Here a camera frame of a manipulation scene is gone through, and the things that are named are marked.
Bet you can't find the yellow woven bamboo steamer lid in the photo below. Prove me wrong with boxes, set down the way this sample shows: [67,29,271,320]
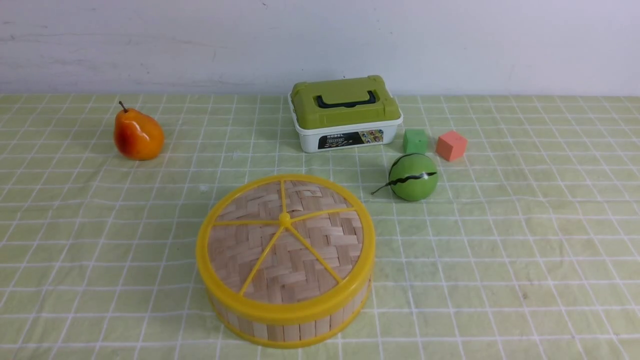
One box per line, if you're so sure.
[196,174,375,325]

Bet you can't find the yellow bamboo steamer basket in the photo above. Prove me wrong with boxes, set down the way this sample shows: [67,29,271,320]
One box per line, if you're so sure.
[208,276,373,349]

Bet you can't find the green lidded white storage box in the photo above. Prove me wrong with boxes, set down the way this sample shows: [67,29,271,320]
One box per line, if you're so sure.
[286,75,403,153]

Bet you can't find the green toy watermelon ball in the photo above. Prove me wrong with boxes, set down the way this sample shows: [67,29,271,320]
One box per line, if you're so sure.
[370,153,439,202]

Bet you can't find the green foam cube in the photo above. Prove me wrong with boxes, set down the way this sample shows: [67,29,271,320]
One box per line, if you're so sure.
[402,129,429,155]

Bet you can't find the pink foam cube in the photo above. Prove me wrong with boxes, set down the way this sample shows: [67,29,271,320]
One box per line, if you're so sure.
[435,130,468,162]

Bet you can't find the orange toy pear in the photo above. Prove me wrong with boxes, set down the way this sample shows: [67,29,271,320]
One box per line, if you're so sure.
[112,101,165,161]

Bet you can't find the green checked tablecloth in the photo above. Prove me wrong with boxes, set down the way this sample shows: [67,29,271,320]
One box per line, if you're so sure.
[0,94,640,360]

